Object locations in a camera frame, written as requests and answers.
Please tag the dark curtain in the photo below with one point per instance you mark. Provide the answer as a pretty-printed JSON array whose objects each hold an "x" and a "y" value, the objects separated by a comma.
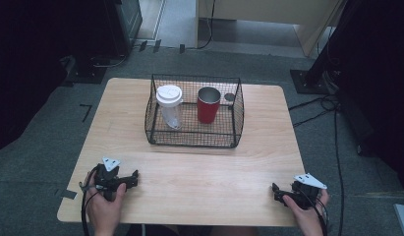
[
  {"x": 32, "y": 65},
  {"x": 379, "y": 82}
]

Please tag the dark round disc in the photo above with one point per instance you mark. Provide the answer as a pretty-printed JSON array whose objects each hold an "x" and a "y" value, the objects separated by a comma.
[{"x": 229, "y": 97}]

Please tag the black stand base plate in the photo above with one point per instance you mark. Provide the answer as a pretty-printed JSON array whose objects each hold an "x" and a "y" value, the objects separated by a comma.
[
  {"x": 309, "y": 82},
  {"x": 86, "y": 73}
]

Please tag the black floor tape patch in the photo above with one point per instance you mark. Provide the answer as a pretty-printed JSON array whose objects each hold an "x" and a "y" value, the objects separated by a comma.
[{"x": 68, "y": 194}]

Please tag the person's left hand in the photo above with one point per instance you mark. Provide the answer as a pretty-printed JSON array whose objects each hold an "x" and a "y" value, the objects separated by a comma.
[{"x": 104, "y": 213}]

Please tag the angled black floor tape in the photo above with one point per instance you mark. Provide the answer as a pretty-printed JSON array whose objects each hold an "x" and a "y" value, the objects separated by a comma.
[{"x": 87, "y": 111}]

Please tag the person's right hand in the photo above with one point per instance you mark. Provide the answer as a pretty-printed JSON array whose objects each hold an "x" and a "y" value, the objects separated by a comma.
[{"x": 309, "y": 218}]

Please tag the clear cup with white lid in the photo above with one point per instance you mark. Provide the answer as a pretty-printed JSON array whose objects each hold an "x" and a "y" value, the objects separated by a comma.
[{"x": 169, "y": 93}]

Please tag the beige wooden cabinet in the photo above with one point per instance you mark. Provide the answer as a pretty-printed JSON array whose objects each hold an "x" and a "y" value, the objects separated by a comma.
[{"x": 271, "y": 10}]

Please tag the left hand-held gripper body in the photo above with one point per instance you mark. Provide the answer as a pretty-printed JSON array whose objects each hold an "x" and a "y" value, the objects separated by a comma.
[{"x": 106, "y": 180}]

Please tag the red metal cup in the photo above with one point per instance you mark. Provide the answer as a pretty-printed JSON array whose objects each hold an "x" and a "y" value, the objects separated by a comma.
[{"x": 207, "y": 111}]

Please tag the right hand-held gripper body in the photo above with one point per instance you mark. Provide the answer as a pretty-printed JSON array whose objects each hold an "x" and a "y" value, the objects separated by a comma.
[{"x": 306, "y": 193}]

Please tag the black equipment cabinet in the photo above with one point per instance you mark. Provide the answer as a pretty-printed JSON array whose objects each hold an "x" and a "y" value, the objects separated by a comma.
[{"x": 124, "y": 23}]

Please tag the white flat object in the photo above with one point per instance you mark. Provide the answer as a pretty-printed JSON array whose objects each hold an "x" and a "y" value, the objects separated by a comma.
[{"x": 403, "y": 219}]

